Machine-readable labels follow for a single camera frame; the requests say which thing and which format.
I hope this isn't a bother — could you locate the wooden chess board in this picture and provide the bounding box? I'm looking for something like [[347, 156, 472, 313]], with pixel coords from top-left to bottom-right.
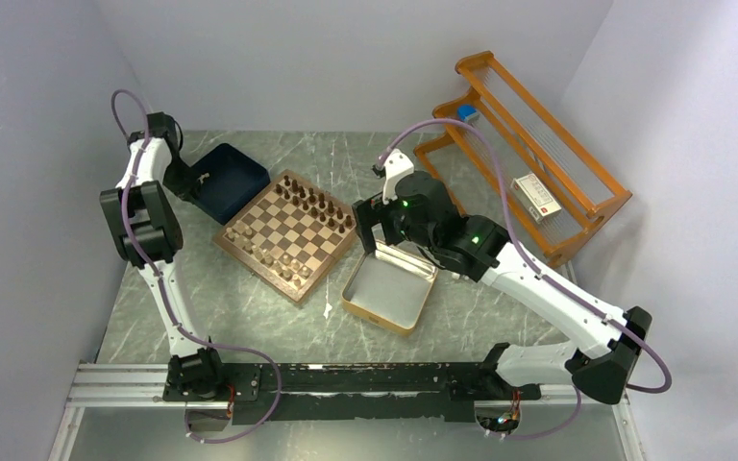
[[212, 170, 356, 303]]

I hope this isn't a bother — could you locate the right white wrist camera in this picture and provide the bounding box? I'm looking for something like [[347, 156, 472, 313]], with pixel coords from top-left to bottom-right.
[[372, 148, 414, 204]]

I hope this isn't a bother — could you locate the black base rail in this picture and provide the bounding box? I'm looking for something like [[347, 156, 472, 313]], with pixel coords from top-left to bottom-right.
[[161, 362, 541, 425]]

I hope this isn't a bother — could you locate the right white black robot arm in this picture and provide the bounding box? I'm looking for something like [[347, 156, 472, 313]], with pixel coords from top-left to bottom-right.
[[352, 171, 652, 404]]

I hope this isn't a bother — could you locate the aluminium frame rail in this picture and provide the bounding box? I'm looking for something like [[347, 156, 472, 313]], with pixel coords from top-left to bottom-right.
[[47, 361, 647, 461]]

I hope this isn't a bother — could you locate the red white card box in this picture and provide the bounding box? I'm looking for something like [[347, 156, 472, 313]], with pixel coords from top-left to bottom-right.
[[510, 173, 561, 223]]

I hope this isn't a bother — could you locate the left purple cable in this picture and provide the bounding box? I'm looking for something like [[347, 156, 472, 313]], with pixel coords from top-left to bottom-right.
[[111, 88, 283, 445]]

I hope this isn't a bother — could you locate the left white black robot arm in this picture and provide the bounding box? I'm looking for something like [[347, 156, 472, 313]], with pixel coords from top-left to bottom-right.
[[99, 112, 228, 401]]

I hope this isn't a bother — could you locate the orange wooden rack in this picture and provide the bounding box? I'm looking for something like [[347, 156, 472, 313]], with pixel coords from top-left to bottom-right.
[[432, 51, 632, 267]]

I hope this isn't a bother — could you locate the dark blue piece box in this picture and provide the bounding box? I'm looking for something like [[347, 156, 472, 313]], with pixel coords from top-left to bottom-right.
[[191, 143, 270, 225]]

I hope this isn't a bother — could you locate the blue white small object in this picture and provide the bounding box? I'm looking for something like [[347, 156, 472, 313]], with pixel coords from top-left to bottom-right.
[[456, 104, 480, 125]]

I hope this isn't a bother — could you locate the gold-rimmed metal tin tray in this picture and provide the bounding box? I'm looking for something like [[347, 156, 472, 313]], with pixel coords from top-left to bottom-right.
[[341, 240, 438, 337]]

